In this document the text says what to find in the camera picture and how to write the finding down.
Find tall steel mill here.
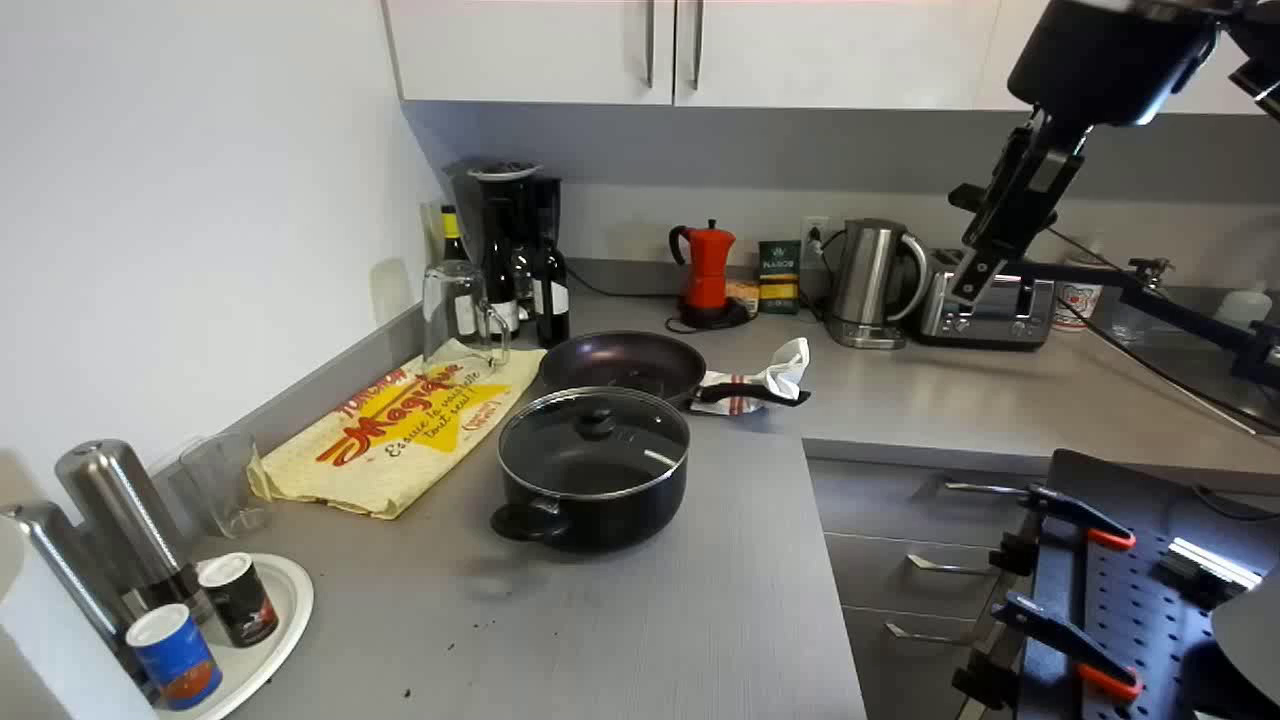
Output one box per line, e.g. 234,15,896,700
5,494,134,657
51,437,202,614

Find black perforated mounting board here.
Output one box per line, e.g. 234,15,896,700
1011,449,1280,720

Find white towel red stripes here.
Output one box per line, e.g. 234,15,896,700
693,330,817,425

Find yellow red dish towel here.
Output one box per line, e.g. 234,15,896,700
248,336,552,524

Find green tea box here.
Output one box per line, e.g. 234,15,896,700
756,237,809,315

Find silver toaster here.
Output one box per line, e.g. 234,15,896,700
914,247,1063,350

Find stainless steel kettle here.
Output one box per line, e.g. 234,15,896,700
810,217,937,350

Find black white spice can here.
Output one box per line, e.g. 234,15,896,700
196,548,283,651

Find dark wine bottle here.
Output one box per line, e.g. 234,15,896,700
481,237,526,341
526,237,576,350

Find upturned clear drinking glass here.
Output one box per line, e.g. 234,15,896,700
421,251,459,361

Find black cooking pot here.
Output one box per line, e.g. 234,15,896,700
489,385,695,554

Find black frying pan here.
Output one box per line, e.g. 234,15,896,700
530,327,810,413

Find wine bottle yellow cap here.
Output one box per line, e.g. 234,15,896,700
436,205,484,346

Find blue spice can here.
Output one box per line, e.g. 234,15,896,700
118,600,227,712

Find white round plate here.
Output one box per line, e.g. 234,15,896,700
132,548,318,720

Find black clamp orange handle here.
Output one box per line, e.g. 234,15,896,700
951,591,1147,712
985,479,1142,580

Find small clear glass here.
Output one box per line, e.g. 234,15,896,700
171,433,276,541

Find black coffee machine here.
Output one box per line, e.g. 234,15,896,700
449,157,566,336

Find black round trivet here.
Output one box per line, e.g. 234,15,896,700
676,297,756,336

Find red moka pot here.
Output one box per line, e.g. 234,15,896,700
666,217,741,324

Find glass pot lid black knob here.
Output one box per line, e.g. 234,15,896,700
494,385,693,505

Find grey drawer cabinet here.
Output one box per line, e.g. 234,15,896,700
802,443,1063,720

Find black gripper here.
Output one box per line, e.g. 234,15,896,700
951,116,1089,313

